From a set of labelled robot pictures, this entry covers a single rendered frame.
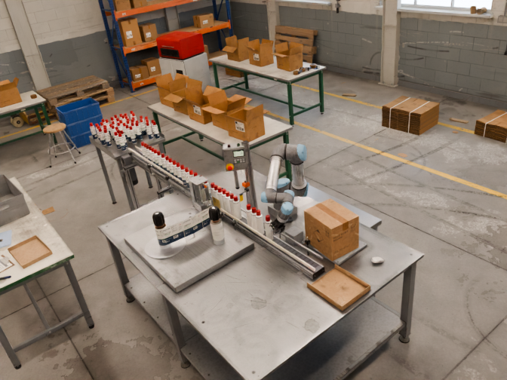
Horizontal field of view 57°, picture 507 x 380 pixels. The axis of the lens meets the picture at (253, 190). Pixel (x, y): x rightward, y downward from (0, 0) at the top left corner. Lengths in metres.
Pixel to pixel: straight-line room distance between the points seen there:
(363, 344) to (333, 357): 0.24
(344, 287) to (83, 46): 8.77
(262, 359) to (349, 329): 1.12
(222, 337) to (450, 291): 2.24
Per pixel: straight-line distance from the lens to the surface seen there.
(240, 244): 3.41
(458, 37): 8.28
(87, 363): 4.18
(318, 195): 3.98
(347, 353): 3.51
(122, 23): 10.27
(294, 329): 2.83
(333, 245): 3.16
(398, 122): 7.18
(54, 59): 10.67
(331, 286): 3.08
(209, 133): 5.55
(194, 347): 3.66
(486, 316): 4.24
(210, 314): 2.99
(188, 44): 8.79
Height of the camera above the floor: 2.91
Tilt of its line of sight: 30 degrees down
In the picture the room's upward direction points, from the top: 7 degrees counter-clockwise
